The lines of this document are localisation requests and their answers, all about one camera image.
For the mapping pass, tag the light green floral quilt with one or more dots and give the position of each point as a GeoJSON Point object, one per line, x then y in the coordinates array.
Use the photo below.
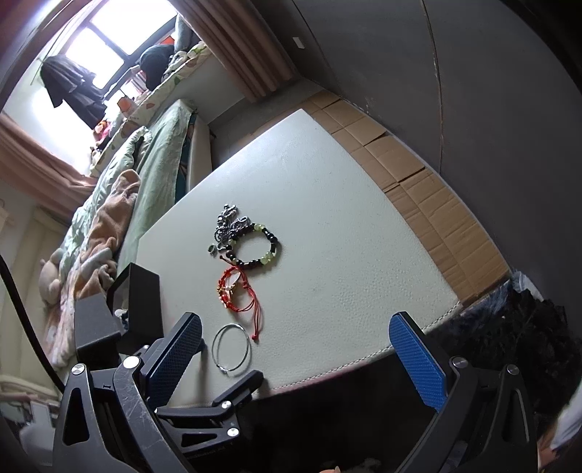
{"type": "Point", "coordinates": [122, 160]}

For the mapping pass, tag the black bag on sill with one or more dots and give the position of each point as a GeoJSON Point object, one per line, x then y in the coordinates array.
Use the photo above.
{"type": "Point", "coordinates": [153, 62]}

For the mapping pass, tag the black jewelry box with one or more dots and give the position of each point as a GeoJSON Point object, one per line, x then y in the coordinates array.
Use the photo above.
{"type": "Point", "coordinates": [134, 298]}

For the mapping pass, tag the pink right curtain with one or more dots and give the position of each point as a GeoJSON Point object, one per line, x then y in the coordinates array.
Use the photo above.
{"type": "Point", "coordinates": [242, 42]}

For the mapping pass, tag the bed with green sheet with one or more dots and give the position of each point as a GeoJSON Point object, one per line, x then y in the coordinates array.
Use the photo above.
{"type": "Point", "coordinates": [158, 170]}

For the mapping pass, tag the white low table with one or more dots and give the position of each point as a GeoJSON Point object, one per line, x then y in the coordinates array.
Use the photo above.
{"type": "Point", "coordinates": [347, 262]}

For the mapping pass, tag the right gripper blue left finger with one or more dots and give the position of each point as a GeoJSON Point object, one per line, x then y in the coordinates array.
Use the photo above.
{"type": "Point", "coordinates": [107, 420]}

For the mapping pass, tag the flattened cardboard sheets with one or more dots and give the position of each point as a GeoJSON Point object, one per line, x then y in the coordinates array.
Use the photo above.
{"type": "Point", "coordinates": [462, 251]}

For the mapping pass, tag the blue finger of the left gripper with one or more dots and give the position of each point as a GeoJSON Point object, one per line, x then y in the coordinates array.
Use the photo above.
{"type": "Point", "coordinates": [198, 428]}
{"type": "Point", "coordinates": [96, 331]}

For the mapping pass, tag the white wall socket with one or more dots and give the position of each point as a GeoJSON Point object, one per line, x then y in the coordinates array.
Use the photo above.
{"type": "Point", "coordinates": [298, 42]}

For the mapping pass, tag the pink left curtain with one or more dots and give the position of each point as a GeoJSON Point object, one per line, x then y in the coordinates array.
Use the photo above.
{"type": "Point", "coordinates": [29, 168]}

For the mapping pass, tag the grey pillow on sill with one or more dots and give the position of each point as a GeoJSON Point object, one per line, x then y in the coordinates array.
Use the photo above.
{"type": "Point", "coordinates": [186, 38]}

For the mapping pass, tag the thin silver bangle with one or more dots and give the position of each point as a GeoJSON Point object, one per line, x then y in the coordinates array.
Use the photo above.
{"type": "Point", "coordinates": [231, 349]}

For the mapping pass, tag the dark grey wardrobe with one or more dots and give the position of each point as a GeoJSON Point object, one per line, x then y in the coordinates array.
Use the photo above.
{"type": "Point", "coordinates": [472, 88]}

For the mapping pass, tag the hanging black clothes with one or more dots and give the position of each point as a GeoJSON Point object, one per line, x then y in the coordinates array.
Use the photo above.
{"type": "Point", "coordinates": [66, 81]}

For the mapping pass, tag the floral window seat cushion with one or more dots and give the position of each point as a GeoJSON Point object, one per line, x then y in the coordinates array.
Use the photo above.
{"type": "Point", "coordinates": [142, 113]}

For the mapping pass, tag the beige plush toy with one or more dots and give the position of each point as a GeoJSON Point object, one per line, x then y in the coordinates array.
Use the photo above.
{"type": "Point", "coordinates": [49, 279]}

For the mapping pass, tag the pink curtain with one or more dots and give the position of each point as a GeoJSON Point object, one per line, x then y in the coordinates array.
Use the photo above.
{"type": "Point", "coordinates": [29, 168]}
{"type": "Point", "coordinates": [242, 42]}

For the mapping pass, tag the pink fleece blanket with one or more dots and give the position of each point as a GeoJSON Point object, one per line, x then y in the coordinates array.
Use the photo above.
{"type": "Point", "coordinates": [94, 269]}

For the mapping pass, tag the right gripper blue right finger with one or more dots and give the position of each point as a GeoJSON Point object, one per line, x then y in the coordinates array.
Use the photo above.
{"type": "Point", "coordinates": [481, 421]}

